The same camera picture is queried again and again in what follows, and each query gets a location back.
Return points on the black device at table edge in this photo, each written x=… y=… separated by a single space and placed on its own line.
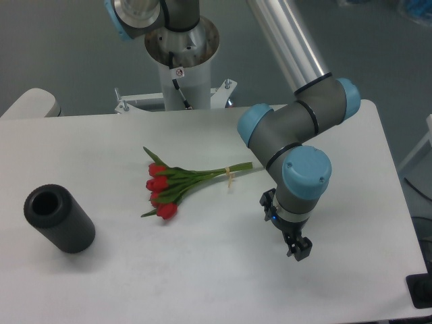
x=419 y=286

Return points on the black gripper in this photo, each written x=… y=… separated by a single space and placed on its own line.
x=289 y=224

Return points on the white rounded chair back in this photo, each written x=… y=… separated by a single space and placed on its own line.
x=34 y=103

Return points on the white metal base frame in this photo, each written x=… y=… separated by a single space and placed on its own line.
x=219 y=98

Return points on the black cylindrical vase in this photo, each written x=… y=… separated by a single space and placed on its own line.
x=55 y=213

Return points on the red tulip bouquet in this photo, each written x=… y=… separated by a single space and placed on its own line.
x=169 y=185

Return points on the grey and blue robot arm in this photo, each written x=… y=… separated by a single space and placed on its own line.
x=277 y=138

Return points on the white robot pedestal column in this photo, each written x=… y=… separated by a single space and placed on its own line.
x=184 y=58

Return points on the white furniture at right edge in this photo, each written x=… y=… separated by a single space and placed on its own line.
x=420 y=151

